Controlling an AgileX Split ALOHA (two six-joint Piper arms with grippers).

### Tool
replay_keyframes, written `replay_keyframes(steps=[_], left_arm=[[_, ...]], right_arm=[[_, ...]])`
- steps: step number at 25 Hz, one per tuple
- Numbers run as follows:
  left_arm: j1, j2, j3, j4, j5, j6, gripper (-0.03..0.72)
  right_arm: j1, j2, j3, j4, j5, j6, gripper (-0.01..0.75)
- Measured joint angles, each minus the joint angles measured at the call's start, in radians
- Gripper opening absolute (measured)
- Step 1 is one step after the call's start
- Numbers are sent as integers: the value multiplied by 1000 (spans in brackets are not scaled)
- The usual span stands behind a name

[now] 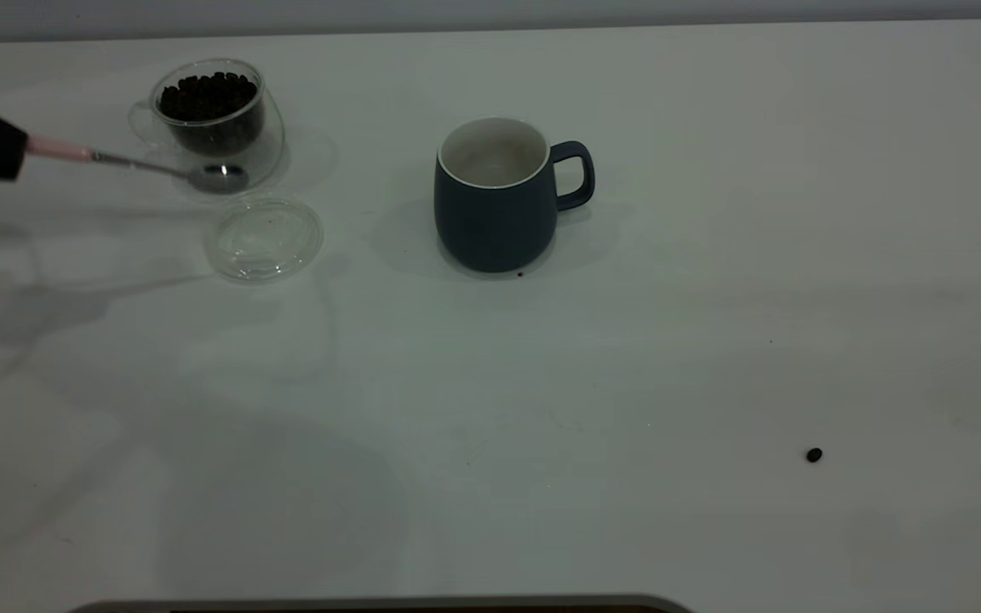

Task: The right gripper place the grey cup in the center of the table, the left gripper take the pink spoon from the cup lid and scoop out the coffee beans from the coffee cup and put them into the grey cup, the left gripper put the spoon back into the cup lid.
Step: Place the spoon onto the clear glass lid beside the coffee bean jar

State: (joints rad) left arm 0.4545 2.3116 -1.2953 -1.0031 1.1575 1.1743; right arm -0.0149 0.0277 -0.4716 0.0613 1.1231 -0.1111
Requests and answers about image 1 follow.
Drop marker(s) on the dark grey ceramic mug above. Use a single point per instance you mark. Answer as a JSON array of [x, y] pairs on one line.
[[490, 230]]

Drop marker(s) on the dark roasted coffee beans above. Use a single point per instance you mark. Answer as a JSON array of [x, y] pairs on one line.
[[209, 102]]

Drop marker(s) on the clear round glass lid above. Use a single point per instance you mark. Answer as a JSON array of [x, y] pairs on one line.
[[261, 247]]

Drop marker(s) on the clear double-wall glass cup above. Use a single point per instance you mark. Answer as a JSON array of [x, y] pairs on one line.
[[269, 145]]

